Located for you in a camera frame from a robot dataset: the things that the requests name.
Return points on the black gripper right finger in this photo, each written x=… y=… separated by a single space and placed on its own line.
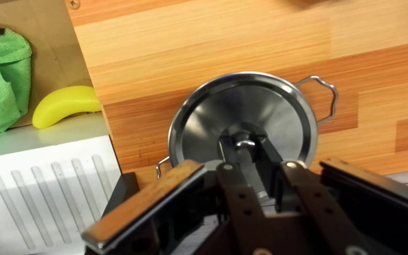
x=317 y=207

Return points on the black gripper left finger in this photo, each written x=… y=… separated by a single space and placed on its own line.
x=241 y=207

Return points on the wooden counter top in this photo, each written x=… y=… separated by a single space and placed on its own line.
x=213 y=42

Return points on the white toy sink unit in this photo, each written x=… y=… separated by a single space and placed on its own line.
x=48 y=188

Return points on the yellow toy banana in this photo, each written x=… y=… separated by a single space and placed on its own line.
x=64 y=106

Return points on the green cloth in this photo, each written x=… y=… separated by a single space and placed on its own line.
x=0 y=85

